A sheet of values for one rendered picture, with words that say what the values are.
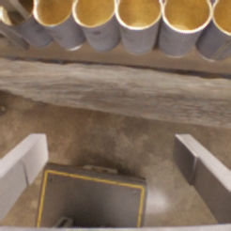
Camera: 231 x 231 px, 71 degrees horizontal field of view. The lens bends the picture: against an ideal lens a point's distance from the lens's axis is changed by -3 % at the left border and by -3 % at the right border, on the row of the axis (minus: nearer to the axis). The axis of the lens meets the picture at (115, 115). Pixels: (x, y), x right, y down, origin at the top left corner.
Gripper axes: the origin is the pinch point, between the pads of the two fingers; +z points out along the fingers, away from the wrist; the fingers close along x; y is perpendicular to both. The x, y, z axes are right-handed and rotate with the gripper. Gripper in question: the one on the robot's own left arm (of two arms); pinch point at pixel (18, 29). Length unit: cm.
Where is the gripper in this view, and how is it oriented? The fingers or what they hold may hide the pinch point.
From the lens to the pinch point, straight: 36.4
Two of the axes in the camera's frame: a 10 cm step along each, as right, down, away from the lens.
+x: 1.4, -9.8, 1.1
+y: 9.8, 1.3, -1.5
